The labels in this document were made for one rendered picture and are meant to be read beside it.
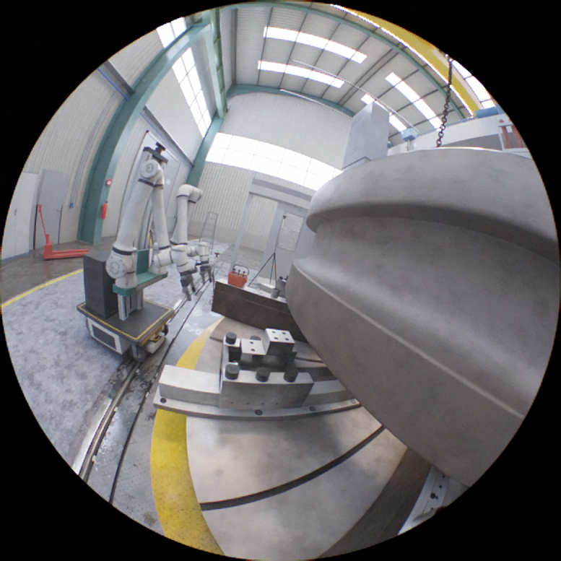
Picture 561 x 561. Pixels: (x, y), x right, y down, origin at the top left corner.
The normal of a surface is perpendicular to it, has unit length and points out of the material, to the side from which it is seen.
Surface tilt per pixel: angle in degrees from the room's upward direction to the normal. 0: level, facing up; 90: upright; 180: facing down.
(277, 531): 0
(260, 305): 90
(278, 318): 90
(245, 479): 0
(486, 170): 90
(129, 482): 0
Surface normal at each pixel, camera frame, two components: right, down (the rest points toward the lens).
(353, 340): -0.90, -0.16
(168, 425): 0.27, -0.94
